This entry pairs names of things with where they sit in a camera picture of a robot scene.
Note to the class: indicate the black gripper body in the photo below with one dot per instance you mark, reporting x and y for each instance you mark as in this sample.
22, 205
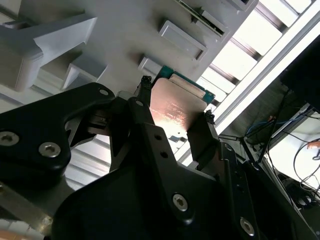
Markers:
125, 205

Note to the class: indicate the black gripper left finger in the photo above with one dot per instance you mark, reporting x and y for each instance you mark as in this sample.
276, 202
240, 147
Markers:
32, 130

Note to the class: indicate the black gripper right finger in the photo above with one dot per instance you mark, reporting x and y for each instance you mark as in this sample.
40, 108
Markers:
205, 142

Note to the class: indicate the CPU with silver top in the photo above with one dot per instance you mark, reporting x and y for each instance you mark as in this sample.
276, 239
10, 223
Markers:
172, 105

